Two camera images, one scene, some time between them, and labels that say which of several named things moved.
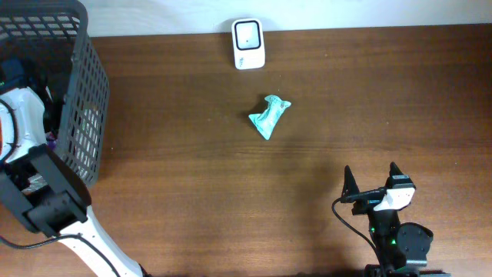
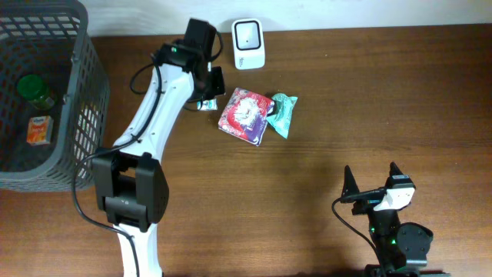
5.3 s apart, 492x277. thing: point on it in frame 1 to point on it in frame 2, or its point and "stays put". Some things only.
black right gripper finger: x=350 y=185 stays put
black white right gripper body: x=364 y=201 stays put
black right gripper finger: x=394 y=169 stays put
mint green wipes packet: x=264 y=121 to x=280 y=119
